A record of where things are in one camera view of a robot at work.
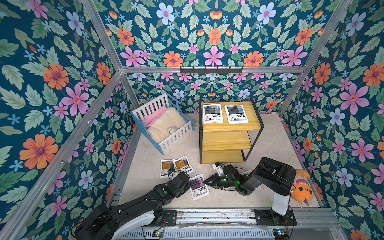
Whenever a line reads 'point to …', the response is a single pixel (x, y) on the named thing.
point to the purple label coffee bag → (197, 188)
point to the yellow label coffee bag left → (166, 165)
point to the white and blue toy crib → (175, 133)
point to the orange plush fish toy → (302, 189)
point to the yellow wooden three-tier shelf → (223, 125)
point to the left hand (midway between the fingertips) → (193, 184)
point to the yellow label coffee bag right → (182, 164)
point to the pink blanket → (149, 120)
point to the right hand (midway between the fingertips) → (204, 183)
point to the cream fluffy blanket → (173, 116)
